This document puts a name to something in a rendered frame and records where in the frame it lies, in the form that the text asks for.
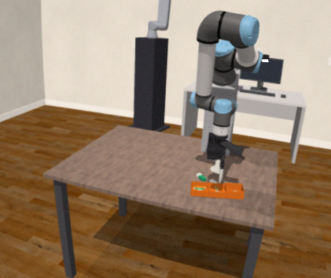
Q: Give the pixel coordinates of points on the orange bin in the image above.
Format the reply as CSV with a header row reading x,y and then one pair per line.
x,y
231,190

